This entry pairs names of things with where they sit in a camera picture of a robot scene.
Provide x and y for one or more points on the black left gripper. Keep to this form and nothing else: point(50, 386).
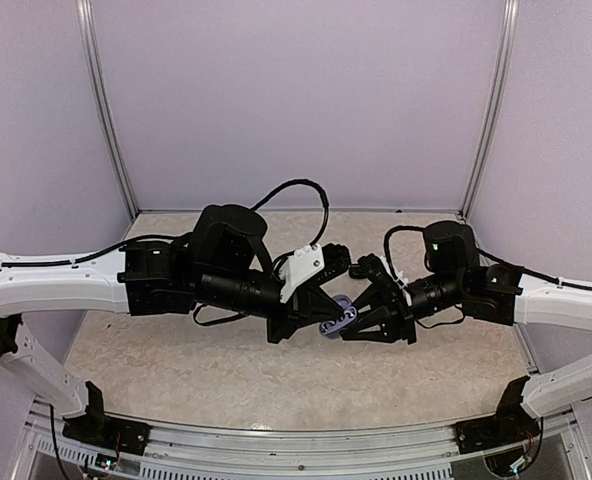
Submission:
point(299, 315)

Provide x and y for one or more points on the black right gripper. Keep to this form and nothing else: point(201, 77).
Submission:
point(396, 325)

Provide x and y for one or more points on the silver grey charging case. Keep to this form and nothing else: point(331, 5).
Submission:
point(332, 329)

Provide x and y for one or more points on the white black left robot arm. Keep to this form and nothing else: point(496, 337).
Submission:
point(222, 262)

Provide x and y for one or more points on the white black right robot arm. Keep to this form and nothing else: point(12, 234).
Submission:
point(502, 293)

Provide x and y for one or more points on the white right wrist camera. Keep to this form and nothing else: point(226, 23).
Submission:
point(376, 269)

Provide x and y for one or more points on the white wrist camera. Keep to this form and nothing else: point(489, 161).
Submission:
point(312, 264)
point(376, 269)

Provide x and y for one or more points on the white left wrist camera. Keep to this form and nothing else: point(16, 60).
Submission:
point(312, 264)

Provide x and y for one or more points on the aluminium front rail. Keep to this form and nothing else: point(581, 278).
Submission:
point(176, 451)

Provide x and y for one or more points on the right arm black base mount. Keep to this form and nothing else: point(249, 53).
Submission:
point(510, 423)

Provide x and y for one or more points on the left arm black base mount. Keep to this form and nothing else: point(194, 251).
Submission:
point(94, 427)

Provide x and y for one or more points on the right aluminium corner post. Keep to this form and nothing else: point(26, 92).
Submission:
point(493, 107)

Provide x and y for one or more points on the aluminium corner post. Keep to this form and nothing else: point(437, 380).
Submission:
point(91, 49)
point(493, 107)

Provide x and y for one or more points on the left aluminium corner post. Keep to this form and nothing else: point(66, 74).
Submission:
point(91, 49)

